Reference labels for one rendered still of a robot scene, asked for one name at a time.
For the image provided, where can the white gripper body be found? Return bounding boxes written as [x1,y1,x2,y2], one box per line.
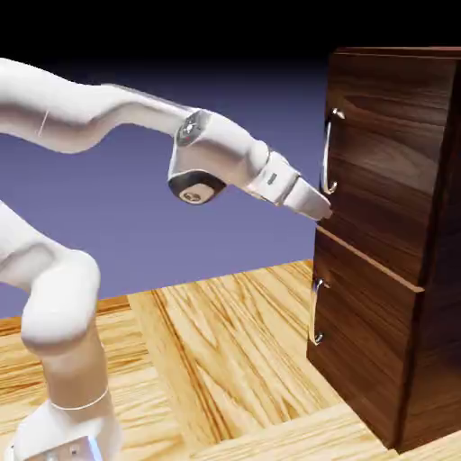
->
[283,176,333,221]

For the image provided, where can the curved silver door handle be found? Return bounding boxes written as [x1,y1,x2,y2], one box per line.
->
[321,107,346,196]
[308,277,330,347]

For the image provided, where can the dark wood cabinet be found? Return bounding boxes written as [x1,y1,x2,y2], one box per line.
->
[306,46,461,454]

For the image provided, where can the dark wood cabinet door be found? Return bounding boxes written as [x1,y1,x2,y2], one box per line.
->
[316,50,459,288]
[306,230,425,449]

